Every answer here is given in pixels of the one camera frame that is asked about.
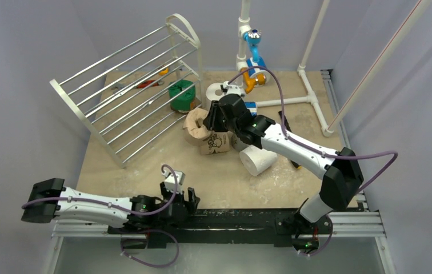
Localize brown roll with print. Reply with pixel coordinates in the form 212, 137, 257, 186
199, 132, 231, 155

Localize green paper roll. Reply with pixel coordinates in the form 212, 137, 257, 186
169, 79, 196, 113

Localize white metal shelf rack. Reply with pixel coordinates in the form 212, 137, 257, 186
50, 13, 204, 168

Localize grey paper roll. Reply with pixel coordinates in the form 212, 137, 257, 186
231, 134, 249, 152

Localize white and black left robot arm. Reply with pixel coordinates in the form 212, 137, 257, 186
21, 178, 201, 233

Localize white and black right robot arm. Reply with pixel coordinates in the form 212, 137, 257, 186
203, 94, 363, 234

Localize blue white packaged roll front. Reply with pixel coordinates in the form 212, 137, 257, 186
245, 101, 258, 116

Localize upright white paper roll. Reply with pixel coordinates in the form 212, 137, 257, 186
205, 83, 225, 110

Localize orange faucet valve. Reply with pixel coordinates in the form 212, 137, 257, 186
242, 71, 266, 94

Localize unwrapped white paper roll lying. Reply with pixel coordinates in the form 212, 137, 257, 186
239, 146, 278, 176

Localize black screwdriver tool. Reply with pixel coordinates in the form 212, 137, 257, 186
278, 111, 291, 132

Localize yellow tape measure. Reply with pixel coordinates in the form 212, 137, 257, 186
158, 67, 169, 76

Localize blue faucet valve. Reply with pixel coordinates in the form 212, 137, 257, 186
243, 29, 262, 63

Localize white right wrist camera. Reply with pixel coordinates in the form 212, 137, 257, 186
220, 81, 246, 98

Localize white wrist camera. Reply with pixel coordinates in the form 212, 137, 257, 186
220, 81, 246, 98
163, 171, 185, 194

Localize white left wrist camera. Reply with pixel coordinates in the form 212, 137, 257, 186
163, 171, 185, 194

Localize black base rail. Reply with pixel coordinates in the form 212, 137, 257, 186
107, 208, 333, 251

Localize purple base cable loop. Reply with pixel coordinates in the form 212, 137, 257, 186
119, 229, 181, 269

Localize white pvc pipe frame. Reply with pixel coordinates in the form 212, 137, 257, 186
235, 0, 432, 138

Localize yellow handled screwdriver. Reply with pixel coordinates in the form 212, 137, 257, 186
290, 160, 301, 169

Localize red handled pliers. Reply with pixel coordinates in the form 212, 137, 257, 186
110, 79, 165, 93

